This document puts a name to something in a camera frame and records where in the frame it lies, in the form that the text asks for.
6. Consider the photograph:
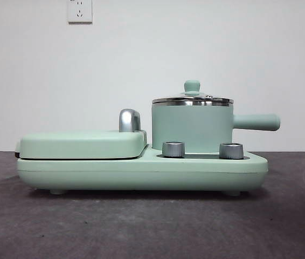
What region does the glass lid with green knob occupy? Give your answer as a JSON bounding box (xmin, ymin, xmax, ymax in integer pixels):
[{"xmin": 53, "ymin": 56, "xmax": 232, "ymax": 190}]
[{"xmin": 152, "ymin": 79, "xmax": 234, "ymax": 105}]

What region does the silver control knob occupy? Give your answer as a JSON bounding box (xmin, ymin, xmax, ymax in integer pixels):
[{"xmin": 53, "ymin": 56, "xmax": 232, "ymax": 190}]
[
  {"xmin": 162, "ymin": 140, "xmax": 186, "ymax": 158},
  {"xmin": 219, "ymin": 142, "xmax": 244, "ymax": 159}
]

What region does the mint green breakfast machine base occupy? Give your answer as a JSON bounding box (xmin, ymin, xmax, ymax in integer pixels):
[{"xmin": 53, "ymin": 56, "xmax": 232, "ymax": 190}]
[{"xmin": 17, "ymin": 144, "xmax": 269, "ymax": 195}]

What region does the mint green pot with handle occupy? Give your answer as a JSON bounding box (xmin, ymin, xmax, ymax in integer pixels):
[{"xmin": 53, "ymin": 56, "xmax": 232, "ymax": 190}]
[{"xmin": 151, "ymin": 99, "xmax": 281, "ymax": 151}]

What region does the white wall socket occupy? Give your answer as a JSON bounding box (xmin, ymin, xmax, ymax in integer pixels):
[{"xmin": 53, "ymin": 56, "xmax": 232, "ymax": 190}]
[{"xmin": 67, "ymin": 0, "xmax": 93, "ymax": 24}]

